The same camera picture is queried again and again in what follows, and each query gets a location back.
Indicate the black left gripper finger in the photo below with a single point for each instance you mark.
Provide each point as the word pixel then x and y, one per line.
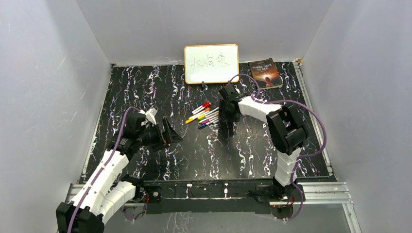
pixel 172 138
pixel 168 129

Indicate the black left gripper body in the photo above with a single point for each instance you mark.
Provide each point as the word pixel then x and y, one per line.
pixel 152 136

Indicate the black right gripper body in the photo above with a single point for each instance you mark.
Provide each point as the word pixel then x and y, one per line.
pixel 225 112

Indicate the blue cap marker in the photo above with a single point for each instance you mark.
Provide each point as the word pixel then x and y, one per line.
pixel 207 124

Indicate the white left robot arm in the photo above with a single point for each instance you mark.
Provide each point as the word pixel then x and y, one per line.
pixel 101 197

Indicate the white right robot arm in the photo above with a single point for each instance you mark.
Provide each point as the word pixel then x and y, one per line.
pixel 287 132

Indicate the yellow cap marker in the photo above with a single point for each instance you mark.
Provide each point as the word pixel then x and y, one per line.
pixel 191 120

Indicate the small whiteboard with writing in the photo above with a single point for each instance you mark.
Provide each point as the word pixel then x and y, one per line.
pixel 211 63

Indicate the dark paperback book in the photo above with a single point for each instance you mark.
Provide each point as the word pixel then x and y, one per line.
pixel 265 73

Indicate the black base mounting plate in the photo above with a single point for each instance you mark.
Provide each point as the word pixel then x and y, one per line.
pixel 213 196

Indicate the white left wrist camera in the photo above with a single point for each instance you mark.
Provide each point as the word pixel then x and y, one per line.
pixel 150 115

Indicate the aluminium frame rail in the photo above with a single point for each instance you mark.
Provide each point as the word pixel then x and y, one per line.
pixel 326 193

